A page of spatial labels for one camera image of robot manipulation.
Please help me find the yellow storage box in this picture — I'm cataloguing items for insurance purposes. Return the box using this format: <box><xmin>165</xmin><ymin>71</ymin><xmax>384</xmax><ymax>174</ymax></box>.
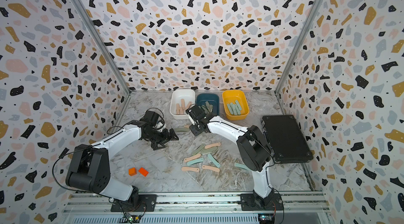
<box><xmin>222</xmin><ymin>90</ymin><xmax>249</xmax><ymax>121</ymax></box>

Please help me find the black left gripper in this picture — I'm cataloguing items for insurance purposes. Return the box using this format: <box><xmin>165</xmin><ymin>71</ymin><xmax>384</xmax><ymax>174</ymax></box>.
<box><xmin>145</xmin><ymin>127</ymin><xmax>179</xmax><ymax>149</ymax></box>

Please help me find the dark teal storage box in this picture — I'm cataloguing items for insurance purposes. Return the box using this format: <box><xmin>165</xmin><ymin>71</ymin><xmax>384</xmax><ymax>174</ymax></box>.
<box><xmin>196</xmin><ymin>93</ymin><xmax>220</xmax><ymax>116</ymax></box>

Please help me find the white storage box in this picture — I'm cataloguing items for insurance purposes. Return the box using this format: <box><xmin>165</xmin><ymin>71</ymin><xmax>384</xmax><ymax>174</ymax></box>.
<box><xmin>169</xmin><ymin>89</ymin><xmax>196</xmax><ymax>120</ymax></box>

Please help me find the pink knife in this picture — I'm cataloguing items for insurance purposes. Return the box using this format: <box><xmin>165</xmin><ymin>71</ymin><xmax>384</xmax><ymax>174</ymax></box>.
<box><xmin>202</xmin><ymin>165</ymin><xmax>220</xmax><ymax>173</ymax></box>
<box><xmin>176</xmin><ymin>103</ymin><xmax>180</xmax><ymax>115</ymax></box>
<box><xmin>184</xmin><ymin>153</ymin><xmax>202</xmax><ymax>162</ymax></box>
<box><xmin>205</xmin><ymin>143</ymin><xmax>222</xmax><ymax>149</ymax></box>
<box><xmin>181</xmin><ymin>166</ymin><xmax>200</xmax><ymax>172</ymax></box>
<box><xmin>181</xmin><ymin>98</ymin><xmax>185</xmax><ymax>115</ymax></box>

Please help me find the black case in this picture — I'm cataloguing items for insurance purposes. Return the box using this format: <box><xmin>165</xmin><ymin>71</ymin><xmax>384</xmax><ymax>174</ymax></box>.
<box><xmin>262</xmin><ymin>115</ymin><xmax>313</xmax><ymax>164</ymax></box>

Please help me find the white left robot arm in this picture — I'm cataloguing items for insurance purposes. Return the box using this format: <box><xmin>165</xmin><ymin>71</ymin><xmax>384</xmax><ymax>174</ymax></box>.
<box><xmin>65</xmin><ymin>110</ymin><xmax>178</xmax><ymax>204</ymax></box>

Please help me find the mint knife diagonal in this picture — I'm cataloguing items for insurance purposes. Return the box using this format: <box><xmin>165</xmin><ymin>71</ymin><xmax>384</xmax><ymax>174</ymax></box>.
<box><xmin>208</xmin><ymin>154</ymin><xmax>221</xmax><ymax>168</ymax></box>

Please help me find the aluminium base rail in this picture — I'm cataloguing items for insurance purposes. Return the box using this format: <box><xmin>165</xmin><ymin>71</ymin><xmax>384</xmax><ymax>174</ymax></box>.
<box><xmin>61</xmin><ymin>191</ymin><xmax>334</xmax><ymax>224</ymax></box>

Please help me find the mint knife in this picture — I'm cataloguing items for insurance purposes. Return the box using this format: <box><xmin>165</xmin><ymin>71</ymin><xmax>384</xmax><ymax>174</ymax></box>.
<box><xmin>231</xmin><ymin>104</ymin><xmax>240</xmax><ymax>115</ymax></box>
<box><xmin>186</xmin><ymin>157</ymin><xmax>204</xmax><ymax>166</ymax></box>

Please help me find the aluminium frame post right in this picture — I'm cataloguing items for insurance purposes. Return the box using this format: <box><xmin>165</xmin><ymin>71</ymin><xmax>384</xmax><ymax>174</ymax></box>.
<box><xmin>275</xmin><ymin>0</ymin><xmax>323</xmax><ymax>95</ymax></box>

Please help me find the aluminium frame post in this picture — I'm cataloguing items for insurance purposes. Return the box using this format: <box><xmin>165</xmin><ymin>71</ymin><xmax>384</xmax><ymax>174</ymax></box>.
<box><xmin>70</xmin><ymin>0</ymin><xmax>131</xmax><ymax>95</ymax></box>
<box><xmin>275</xmin><ymin>0</ymin><xmax>323</xmax><ymax>95</ymax></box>

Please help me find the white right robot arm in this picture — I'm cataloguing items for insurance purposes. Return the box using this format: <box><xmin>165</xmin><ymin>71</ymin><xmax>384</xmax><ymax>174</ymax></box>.
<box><xmin>186</xmin><ymin>106</ymin><xmax>275</xmax><ymax>209</ymax></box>

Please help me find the aluminium frame post left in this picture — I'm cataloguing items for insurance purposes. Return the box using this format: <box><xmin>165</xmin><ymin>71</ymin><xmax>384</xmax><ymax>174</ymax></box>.
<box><xmin>70</xmin><ymin>0</ymin><xmax>131</xmax><ymax>95</ymax></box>

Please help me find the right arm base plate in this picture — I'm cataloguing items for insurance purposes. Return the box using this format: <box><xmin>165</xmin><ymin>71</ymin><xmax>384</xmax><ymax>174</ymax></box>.
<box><xmin>240</xmin><ymin>192</ymin><xmax>284</xmax><ymax>211</ymax></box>

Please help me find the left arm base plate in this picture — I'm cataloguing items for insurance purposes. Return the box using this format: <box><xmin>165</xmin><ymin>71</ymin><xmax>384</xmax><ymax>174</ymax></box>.
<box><xmin>110</xmin><ymin>194</ymin><xmax>157</xmax><ymax>212</ymax></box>

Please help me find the pink knife diagonal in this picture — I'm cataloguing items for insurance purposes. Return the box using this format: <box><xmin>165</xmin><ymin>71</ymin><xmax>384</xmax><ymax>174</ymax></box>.
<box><xmin>185</xmin><ymin>102</ymin><xmax>192</xmax><ymax>110</ymax></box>

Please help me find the mint knife horizontal right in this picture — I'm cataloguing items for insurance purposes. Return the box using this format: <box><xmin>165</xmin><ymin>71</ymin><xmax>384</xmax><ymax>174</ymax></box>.
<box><xmin>234</xmin><ymin>163</ymin><xmax>250</xmax><ymax>170</ymax></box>

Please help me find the orange block large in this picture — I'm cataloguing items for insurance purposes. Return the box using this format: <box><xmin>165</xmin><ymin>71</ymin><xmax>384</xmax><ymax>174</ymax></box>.
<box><xmin>138</xmin><ymin>167</ymin><xmax>149</xmax><ymax>177</ymax></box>

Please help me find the orange block small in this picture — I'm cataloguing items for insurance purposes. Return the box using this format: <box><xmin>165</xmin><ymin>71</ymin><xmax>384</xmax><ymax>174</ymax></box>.
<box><xmin>128</xmin><ymin>168</ymin><xmax>137</xmax><ymax>176</ymax></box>

